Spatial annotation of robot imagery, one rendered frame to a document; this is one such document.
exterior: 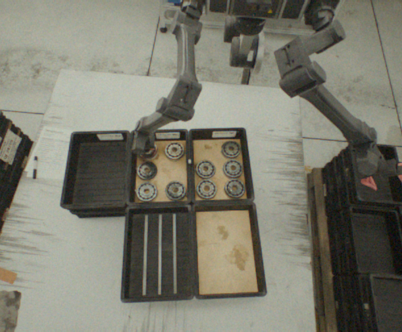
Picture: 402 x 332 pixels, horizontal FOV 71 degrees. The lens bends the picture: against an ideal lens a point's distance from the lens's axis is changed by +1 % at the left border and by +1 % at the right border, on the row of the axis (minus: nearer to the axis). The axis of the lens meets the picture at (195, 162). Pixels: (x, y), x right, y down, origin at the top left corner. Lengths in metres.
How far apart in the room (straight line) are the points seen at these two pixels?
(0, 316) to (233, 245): 1.12
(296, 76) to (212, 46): 2.37
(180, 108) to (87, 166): 0.83
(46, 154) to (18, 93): 1.41
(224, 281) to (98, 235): 0.68
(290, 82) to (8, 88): 2.81
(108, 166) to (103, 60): 1.77
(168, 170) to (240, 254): 0.55
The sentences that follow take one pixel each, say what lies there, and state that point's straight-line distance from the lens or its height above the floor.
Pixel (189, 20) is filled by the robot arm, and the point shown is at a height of 1.47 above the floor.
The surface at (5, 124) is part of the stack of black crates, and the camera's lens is 2.35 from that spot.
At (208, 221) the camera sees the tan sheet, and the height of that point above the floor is 0.83.
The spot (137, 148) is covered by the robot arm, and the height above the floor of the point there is 1.09.
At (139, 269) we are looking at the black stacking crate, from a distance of 1.39.
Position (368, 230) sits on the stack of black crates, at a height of 0.38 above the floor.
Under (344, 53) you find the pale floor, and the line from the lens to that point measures 3.51.
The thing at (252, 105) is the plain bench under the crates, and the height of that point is 0.70.
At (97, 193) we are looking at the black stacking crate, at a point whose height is 0.83.
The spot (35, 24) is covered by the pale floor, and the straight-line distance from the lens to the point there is 3.75.
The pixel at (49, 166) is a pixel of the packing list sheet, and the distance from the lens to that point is 1.80.
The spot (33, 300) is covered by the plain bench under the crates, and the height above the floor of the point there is 0.70.
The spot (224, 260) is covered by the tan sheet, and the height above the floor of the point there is 0.83.
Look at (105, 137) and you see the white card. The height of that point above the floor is 0.89.
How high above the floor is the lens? 2.19
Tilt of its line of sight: 66 degrees down
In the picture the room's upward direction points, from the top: 3 degrees clockwise
